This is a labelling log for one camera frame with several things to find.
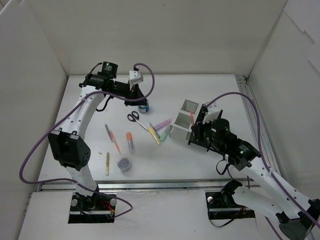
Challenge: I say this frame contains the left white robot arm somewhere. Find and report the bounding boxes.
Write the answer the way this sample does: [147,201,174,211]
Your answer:
[48,62,148,210]

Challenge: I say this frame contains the grey purple pen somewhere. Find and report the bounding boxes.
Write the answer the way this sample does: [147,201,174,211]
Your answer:
[104,124,113,143]

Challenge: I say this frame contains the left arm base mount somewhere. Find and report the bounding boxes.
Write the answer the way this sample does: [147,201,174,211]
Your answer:
[68,193,117,224]

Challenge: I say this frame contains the aluminium right rail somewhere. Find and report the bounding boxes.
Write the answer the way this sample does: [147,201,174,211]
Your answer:
[235,75,280,174]

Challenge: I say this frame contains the black slotted pen holder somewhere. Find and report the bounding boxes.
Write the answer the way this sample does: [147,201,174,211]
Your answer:
[188,104,223,153]

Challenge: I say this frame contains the yellow highlighter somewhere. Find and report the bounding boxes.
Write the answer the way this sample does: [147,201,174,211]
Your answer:
[148,126,162,146]

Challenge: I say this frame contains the aluminium front rail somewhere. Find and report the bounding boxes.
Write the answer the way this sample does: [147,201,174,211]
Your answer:
[37,177,266,192]

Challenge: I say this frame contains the green highlighter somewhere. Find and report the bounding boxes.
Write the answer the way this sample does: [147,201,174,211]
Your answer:
[159,125,171,143]

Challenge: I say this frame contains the orange neon pen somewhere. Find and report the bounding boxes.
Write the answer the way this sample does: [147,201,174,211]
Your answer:
[110,130,122,155]

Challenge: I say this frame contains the orange capped glue stick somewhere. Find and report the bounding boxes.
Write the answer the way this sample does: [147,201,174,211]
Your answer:
[126,132,136,154]

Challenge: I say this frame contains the blue lidded jar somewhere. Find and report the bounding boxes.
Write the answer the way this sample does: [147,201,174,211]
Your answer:
[138,99,150,114]

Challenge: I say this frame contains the small clear glitter jar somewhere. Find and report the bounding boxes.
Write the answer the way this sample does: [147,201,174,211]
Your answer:
[117,157,132,172]

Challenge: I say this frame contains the black handled scissors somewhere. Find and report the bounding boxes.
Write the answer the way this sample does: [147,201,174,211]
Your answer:
[127,111,149,132]

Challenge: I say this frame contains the purple cable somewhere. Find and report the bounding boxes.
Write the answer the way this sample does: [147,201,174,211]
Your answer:
[19,62,156,221]
[202,92,320,240]

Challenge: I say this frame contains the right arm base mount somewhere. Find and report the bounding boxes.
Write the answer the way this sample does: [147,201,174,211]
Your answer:
[205,180,256,229]

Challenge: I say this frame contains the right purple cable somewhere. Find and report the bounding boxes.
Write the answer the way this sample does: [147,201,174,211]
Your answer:
[202,92,320,240]

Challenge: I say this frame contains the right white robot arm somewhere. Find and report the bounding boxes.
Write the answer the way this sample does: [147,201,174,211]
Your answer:
[189,106,320,240]

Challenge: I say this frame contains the white slotted pen holder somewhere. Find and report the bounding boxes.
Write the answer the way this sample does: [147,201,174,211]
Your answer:
[169,99,200,142]

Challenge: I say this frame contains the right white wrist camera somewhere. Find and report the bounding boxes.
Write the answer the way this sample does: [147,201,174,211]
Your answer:
[202,102,222,124]

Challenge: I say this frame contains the purple highlighter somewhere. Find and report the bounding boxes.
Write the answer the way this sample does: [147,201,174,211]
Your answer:
[154,118,172,131]

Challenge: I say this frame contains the aluminium rail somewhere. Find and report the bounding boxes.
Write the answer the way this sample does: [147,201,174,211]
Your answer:
[37,177,266,192]
[235,75,280,174]

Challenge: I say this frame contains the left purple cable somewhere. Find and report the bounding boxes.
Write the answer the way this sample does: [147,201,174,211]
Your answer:
[19,62,156,221]

